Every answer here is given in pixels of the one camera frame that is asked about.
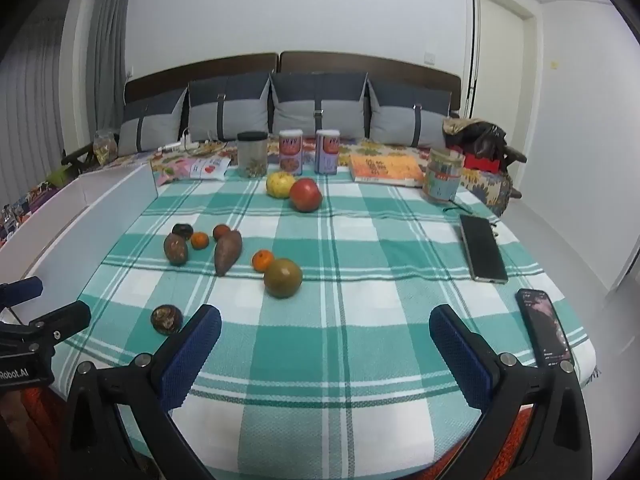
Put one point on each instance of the white pleated curtain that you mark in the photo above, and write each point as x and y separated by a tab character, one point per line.
40	110

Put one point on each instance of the small orange tangerine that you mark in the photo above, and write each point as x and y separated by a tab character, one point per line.
200	240
262	261

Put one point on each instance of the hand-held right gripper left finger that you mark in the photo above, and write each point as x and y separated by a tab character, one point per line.
195	355

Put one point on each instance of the red box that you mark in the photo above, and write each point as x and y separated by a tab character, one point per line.
480	162

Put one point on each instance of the brown headboard panel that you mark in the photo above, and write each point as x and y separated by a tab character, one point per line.
200	67

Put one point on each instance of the dark bag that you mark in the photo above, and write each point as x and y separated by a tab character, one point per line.
487	137

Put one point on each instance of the large black phone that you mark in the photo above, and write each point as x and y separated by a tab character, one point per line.
482	249

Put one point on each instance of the orange book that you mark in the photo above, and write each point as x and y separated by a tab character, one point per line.
385	170

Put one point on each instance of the dark passion fruit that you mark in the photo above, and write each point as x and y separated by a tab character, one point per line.
182	231

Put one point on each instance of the oval brown sweet potato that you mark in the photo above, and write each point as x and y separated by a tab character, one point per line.
175	249

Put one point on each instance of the red apple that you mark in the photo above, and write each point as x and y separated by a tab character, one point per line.
305	195

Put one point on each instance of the white snack packet with hearts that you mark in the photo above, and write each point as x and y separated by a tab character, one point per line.
209	167

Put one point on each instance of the grey curtain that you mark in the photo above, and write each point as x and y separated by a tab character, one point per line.
107	50

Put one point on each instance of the white cardboard box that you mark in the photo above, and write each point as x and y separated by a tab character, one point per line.
75	220

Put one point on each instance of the long purple sweet potato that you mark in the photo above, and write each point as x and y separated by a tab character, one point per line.
227	252

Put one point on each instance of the brown wrinkled fruit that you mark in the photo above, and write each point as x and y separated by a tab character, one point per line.
166	319

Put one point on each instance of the green-brown pear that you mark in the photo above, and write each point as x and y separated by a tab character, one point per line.
282	277

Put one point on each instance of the green tin can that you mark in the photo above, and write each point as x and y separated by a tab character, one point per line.
442	176

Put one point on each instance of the pink snack packet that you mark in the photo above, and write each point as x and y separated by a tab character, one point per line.
172	170

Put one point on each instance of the green checked blanket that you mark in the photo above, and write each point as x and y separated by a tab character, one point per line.
350	310

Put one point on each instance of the yellow apple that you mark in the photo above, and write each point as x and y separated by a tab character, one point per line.
279	184

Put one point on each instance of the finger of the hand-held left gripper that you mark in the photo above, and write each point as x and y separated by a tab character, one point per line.
65	322
27	289

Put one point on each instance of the white door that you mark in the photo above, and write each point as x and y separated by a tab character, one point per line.
502	60

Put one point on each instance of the grey two-tone pillow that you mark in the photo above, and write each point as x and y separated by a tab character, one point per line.
227	110
405	115
320	105
150	125

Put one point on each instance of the clear jar with black lid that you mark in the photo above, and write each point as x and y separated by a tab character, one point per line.
251	155

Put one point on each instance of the orange fuzzy cloth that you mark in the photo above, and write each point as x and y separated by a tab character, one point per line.
30	410

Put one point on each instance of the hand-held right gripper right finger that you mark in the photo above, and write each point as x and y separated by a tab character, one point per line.
460	355

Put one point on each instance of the black smartphone with lit screen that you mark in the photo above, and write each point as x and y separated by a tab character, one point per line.
545	327

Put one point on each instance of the small red-orange fruit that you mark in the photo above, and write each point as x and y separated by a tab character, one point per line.
220	231

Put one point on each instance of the white power strip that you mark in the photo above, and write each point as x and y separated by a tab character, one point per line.
171	147

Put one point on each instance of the green box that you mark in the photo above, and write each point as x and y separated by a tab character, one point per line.
57	176

